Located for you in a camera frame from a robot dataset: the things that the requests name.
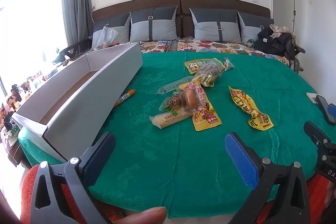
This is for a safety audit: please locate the dark wooden chair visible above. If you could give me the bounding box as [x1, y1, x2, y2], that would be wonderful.
[289, 44, 306, 73]

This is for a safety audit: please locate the green patterned blanket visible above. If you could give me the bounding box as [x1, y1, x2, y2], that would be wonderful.
[18, 52, 336, 219]

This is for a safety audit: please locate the black clothes pile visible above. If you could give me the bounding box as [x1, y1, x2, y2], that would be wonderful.
[253, 27, 297, 60]

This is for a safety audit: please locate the floral bedsheet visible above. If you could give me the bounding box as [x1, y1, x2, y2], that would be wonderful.
[139, 38, 302, 72]

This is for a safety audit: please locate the group of small figurines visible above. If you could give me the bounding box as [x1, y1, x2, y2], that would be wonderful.
[0, 70, 57, 139]

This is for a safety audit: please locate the clear green chicken packet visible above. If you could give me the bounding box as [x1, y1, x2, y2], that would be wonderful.
[160, 91, 188, 111]

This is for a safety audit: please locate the brown padded headboard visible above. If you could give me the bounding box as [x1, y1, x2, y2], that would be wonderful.
[92, 0, 271, 39]

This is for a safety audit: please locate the beige corn stick packet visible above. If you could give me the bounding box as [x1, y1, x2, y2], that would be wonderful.
[149, 109, 196, 129]

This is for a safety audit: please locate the dark armchair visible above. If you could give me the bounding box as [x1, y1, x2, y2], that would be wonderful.
[59, 39, 92, 59]

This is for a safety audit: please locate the red and yellow snack packet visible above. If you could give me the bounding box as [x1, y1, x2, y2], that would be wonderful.
[178, 82, 222, 132]

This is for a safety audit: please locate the gold bag of nuts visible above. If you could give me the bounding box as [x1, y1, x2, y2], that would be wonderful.
[193, 60, 226, 87]

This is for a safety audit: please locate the beige crumpled cloth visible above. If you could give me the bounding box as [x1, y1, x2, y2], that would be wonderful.
[269, 24, 293, 39]

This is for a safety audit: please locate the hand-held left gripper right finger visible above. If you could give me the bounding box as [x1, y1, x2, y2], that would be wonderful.
[225, 132, 311, 224]

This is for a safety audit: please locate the black cable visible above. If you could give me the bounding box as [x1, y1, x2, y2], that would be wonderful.
[155, 38, 189, 52]

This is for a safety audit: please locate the grey two-tone pillow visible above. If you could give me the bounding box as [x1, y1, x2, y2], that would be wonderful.
[238, 12, 274, 43]
[130, 6, 178, 42]
[91, 15, 131, 51]
[189, 8, 242, 43]

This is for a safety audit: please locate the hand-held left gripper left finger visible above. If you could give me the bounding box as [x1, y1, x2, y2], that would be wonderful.
[30, 132, 116, 224]

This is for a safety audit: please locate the yellow chicken feet packet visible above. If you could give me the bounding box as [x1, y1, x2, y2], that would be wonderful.
[228, 86, 274, 131]

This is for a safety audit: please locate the orange sausage stick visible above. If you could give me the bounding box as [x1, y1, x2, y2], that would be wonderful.
[114, 89, 136, 108]

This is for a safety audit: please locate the clear plastic bag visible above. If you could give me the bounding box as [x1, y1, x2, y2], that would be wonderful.
[92, 26, 118, 51]

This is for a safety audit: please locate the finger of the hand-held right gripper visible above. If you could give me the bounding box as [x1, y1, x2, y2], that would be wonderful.
[304, 121, 332, 146]
[314, 95, 336, 125]

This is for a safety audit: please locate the phone in clear case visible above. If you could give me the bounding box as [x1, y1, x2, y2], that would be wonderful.
[306, 92, 319, 104]

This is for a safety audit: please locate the triangular printed snack packet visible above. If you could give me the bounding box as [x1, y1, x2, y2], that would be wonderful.
[223, 57, 235, 72]

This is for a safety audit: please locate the pink ham sausage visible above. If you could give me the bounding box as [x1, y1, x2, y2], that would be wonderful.
[183, 88, 198, 110]

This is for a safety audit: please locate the flat yellow snack packet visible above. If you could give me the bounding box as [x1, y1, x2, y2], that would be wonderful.
[184, 58, 219, 75]

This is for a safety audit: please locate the long clear snack packet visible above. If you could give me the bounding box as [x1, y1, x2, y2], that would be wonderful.
[158, 76, 196, 95]

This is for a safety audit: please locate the long white cardboard box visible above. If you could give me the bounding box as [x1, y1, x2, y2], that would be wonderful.
[12, 42, 143, 164]

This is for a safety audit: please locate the orange red towel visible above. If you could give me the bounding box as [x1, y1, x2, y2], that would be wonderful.
[20, 164, 336, 224]

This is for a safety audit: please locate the grey curtain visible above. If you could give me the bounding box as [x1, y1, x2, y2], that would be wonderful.
[63, 0, 93, 50]

